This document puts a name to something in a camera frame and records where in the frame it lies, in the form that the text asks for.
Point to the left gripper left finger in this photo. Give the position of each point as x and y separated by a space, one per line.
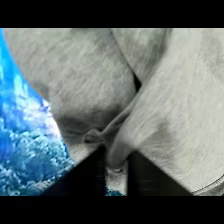
83 180

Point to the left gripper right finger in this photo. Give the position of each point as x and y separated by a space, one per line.
150 181

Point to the grey T-shirt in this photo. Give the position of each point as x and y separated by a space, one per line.
140 86

